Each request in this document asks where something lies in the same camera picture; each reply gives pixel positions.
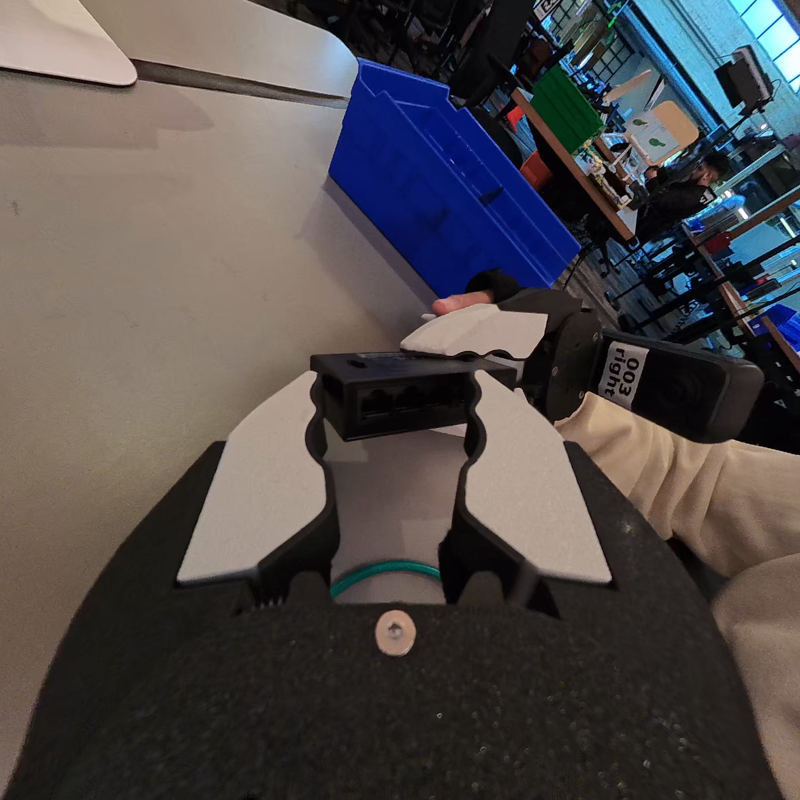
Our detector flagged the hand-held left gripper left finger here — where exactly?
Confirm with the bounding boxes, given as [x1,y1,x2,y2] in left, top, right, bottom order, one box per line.
[177,370,341,585]

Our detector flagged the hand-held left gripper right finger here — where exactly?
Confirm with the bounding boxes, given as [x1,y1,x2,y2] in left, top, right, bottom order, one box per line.
[439,372,613,586]

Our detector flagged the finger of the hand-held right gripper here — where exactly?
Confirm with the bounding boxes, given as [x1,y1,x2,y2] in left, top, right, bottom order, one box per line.
[400,309,552,362]

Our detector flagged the black network switch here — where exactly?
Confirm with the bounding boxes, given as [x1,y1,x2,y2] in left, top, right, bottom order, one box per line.
[310,350,523,442]

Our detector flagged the green ethernet cable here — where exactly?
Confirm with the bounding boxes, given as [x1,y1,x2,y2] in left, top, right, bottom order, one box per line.
[329,559,443,600]

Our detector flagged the blue plastic bin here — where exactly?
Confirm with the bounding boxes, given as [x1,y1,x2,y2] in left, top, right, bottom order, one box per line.
[328,57,582,300]

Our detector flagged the person's right forearm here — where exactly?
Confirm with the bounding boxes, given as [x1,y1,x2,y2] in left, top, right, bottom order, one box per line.
[553,390,800,582]

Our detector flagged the person's right hand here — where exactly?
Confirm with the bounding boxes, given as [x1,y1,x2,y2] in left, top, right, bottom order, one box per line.
[431,290,501,318]

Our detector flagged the small blue bin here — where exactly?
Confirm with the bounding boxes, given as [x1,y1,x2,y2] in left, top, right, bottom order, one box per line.
[747,306,800,351]

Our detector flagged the long wooden workbench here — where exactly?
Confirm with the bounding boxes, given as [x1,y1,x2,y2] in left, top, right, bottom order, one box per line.
[509,87,640,246]

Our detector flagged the green plastic bin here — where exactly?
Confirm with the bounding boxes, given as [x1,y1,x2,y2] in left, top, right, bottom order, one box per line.
[531,65,604,154]

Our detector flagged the small wooden board stand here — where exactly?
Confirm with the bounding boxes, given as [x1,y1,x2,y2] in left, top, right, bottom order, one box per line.
[625,100,701,166]

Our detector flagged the black office chair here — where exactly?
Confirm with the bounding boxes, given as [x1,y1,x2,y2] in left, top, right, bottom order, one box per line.
[450,0,532,110]

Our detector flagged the pale wooden board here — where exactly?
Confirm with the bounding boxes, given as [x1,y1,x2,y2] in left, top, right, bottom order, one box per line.
[606,70,654,104]

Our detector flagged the black monitor on tripod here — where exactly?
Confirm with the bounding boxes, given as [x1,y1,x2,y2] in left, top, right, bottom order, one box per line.
[714,45,776,116]

